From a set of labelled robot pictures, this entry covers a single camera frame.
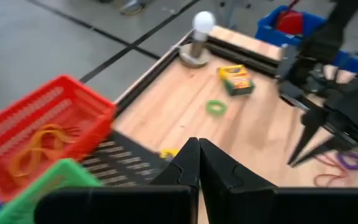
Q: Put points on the blue floor bin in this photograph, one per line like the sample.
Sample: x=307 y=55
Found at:
x=269 y=31

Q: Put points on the red plastic basket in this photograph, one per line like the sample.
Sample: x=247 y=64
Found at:
x=98 y=124

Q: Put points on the Crayola crayon box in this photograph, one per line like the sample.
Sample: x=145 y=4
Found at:
x=236 y=79
x=168 y=153

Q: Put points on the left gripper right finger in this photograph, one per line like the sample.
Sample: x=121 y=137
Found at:
x=259 y=205

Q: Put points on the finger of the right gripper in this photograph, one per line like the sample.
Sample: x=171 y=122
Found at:
x=309 y=127
x=325 y=149

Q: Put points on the red object in bin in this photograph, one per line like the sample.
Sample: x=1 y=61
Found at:
x=289 y=23

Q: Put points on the black perforated metal riser shelf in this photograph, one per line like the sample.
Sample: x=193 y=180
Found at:
x=120 y=161

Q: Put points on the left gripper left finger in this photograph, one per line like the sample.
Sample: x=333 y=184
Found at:
x=120 y=205

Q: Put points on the black table frame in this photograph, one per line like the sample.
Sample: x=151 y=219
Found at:
x=241 y=57

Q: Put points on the green plastic basket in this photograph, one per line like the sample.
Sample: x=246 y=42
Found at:
x=57 y=174

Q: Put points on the orange rubber band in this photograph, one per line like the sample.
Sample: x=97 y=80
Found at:
x=36 y=146

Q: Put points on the table lamp with white bulb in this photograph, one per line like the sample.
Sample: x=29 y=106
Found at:
x=204 y=21

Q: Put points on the red rubber band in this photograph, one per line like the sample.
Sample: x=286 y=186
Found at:
x=315 y=180

